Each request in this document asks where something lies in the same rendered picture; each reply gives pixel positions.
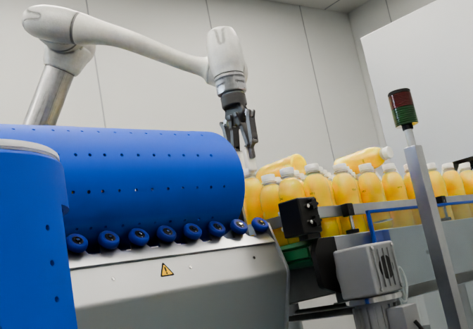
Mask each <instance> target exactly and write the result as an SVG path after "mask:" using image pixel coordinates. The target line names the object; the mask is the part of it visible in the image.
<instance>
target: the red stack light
mask: <svg viewBox="0 0 473 329"><path fill-rule="evenodd" d="M388 100H389V104H390V107H391V111H392V110H394V109H395V108H398V107H401V106H407V105H414V102H413V99H412V95H411V92H409V91H405V92H398V93H395V94H392V95H391V96H389V97H388Z"/></svg>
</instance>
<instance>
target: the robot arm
mask: <svg viewBox="0 0 473 329"><path fill-rule="evenodd" d="M22 25H23V27H24V29H25V31H26V32H28V33H29V34H30V35H32V36H33V37H36V38H39V40H40V41H41V42H43V43H44V57H43V61H44V65H45V66H44V69H43V71H42V75H41V77H40V79H39V82H38V85H37V88H36V90H35V92H34V95H33V98H32V101H31V103H30V106H29V109H28V110H27V113H26V116H25V119H24V121H23V125H56V123H57V121H58V117H59V116H60V113H61V110H62V108H63V105H64V102H65V99H66V97H67V95H68V91H69V89H70V86H71V84H72V80H73V78H74V77H77V76H78V75H79V74H80V73H81V72H82V70H83V69H84V67H85V66H86V65H87V64H88V62H90V61H91V60H92V59H93V57H94V54H95V52H96V45H106V46H114V47H117V48H121V49H125V50H128V51H131V52H134V53H136V54H139V55H142V56H145V57H147V58H150V59H153V60H155V61H158V62H161V63H164V64H166V65H169V66H172V67H174V68H178V69H180V70H183V71H186V72H188V73H193V74H195V75H198V76H201V77H202V78H203V79H204V80H205V81H206V84H209V85H212V86H214V87H216V91H217V96H218V97H220V98H221V99H220V101H221V104H222V109H223V110H224V111H225V119H224V120H223V122H220V127H221V128H222V133H223V136H224V138H225V139H226V140H227V141H228V142H229V143H230V144H231V145H232V146H233V147H234V149H235V150H236V152H237V154H238V156H239V159H240V161H241V164H242V168H243V169H246V168H245V163H244V156H243V151H240V143H239V130H240V131H241V134H242V136H243V139H244V142H245V145H244V146H245V147H244V151H245V155H246V161H247V165H248V171H257V166H256V160H255V157H256V153H255V150H254V146H255V144H256V143H258V133H257V129H256V120H255V113H256V111H255V109H247V107H246V106H247V100H246V94H244V93H246V91H247V88H246V81H247V79H248V68H247V65H246V62H245V60H244V54H243V50H242V48H241V45H240V42H239V38H238V37H237V34H236V32H235V31H234V30H233V28H232V27H228V26H219V27H215V28H213V29H212V30H210V31H209V32H208V35H207V40H206V51H207V56H206V57H198V56H192V55H189V54H186V53H183V52H181V51H178V50H176V49H173V48H171V47H169V46H166V45H164V44H161V43H160V42H157V41H155V40H153V39H150V38H148V37H145V36H143V35H141V34H139V33H136V32H133V31H131V30H128V29H125V28H123V27H119V26H117V25H113V24H110V23H107V22H104V21H102V20H99V19H97V18H93V17H91V16H90V15H87V14H85V13H81V12H78V11H74V10H72V9H69V8H64V7H60V6H52V5H46V4H42V5H36V6H31V7H29V8H28V9H26V10H25V11H24V13H23V17H22Z"/></svg>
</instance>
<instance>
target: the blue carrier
mask: <svg viewBox="0 0 473 329"><path fill-rule="evenodd" d="M0 139H15V140H22V141H26V142H34V143H37V144H42V145H44V146H47V147H49V148H51V149H53V150H54V151H55V152H56V153H57V154H58V155H59V159H60V163H61V164H62V166H63V168H64V173H65V183H66V189H67V194H68V204H69V212H68V213H67V214H66V215H64V216H63V223H64V229H65V238H66V237H67V236H68V235H70V234H74V233H75V234H80V235H82V236H84V237H85V238H86V239H87V241H88V247H87V249H86V250H85V251H86V252H87V253H88V254H96V253H101V252H100V246H99V245H100V244H99V242H98V237H99V234H100V233H101V232H103V231H105V230H107V231H111V232H114V233H115V234H116V235H118V237H119V238H120V243H119V245H118V249H119V250H127V249H131V247H130V240H129V238H128V235H129V232H130V230H131V229H133V228H141V229H142V230H145V231H146V232H147V233H148V234H149V241H148V243H147V245H148V246H150V247H157V246H159V243H158V237H157V234H156V232H157V229H158V228H159V227H160V226H162V225H166V226H169V227H171V228H172V229H174V230H175V232H176V233H177V236H176V238H175V241H174V242H176V243H177V244H181V243H186V242H185V240H184V233H183V227H184V226H185V225H186V224H187V223H193V224H195V225H197V226H198V227H200V229H201V230H202V235H201V237H200V238H199V239H200V240H202V241H206V240H210V238H209V236H208V233H209V232H208V230H207V226H208V224H209V222H211V221H217V222H219V223H221V224H223V225H224V227H225V229H226V231H225V234H227V233H228V232H229V231H230V230H231V228H230V223H231V222H232V220H234V219H238V218H239V215H240V213H241V210H242V207H243V204H244V195H245V180H244V171H243V168H242V164H241V161H240V159H239V156H238V154H237V152H236V150H235V149H234V147H233V146H232V145H231V144H230V143H229V142H228V141H227V140H226V139H225V138H224V137H223V136H221V135H219V134H217V133H214V132H203V131H177V130H142V129H123V128H88V127H75V126H59V125H16V124H0ZM135 189H136V191H135ZM151 189H152V190H151ZM101 190H102V192H101ZM118 190H119V191H118ZM87 191H88V193H87ZM72 192H73V193H72ZM223 236H224V235H223Z"/></svg>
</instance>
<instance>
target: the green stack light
mask: <svg viewBox="0 0 473 329"><path fill-rule="evenodd" d="M391 113H392V116H393V121H394V125H395V128H396V129H402V127H403V126H404V125H409V124H412V125H416V124H418V123H419V121H418V118H417V113H416V110H415V106H414V105H407V106H401V107H398V108H395V109H394V110H392V112H391Z"/></svg>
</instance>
